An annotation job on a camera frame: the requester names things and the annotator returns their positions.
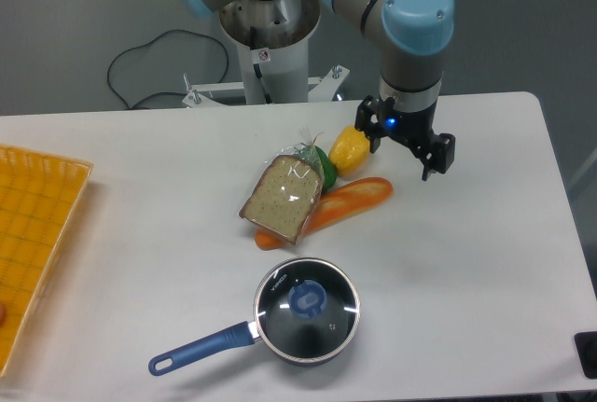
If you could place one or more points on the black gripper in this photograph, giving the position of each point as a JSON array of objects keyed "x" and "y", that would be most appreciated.
[{"x": 406, "y": 117}]

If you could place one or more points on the glass lid blue knob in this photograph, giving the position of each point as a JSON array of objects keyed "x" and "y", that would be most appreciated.
[{"x": 306, "y": 310}]

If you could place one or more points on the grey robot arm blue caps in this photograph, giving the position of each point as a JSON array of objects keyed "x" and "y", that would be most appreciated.
[{"x": 412, "y": 35}]

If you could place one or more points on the yellow bell pepper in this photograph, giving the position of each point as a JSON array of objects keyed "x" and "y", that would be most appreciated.
[{"x": 349, "y": 151}]

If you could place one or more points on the green bell pepper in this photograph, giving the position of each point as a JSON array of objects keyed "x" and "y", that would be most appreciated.
[{"x": 329, "y": 170}]

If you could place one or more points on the orange baguette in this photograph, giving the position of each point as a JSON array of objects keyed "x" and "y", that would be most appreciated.
[{"x": 352, "y": 199}]

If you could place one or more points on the wrapped bread slice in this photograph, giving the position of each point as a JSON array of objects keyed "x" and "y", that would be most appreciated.
[{"x": 288, "y": 190}]

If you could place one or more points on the orange carrot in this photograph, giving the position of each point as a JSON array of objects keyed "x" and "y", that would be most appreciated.
[{"x": 266, "y": 241}]

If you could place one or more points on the black device at table edge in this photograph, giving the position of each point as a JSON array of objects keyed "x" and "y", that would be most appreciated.
[{"x": 586, "y": 346}]

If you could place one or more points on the yellow plastic basket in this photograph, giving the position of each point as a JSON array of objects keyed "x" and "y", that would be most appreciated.
[{"x": 39, "y": 195}]

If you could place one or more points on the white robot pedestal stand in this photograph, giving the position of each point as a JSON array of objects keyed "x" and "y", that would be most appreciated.
[{"x": 272, "y": 42}]

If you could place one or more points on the blue handled saucepan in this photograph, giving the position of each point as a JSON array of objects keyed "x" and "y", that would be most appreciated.
[{"x": 240, "y": 335}]

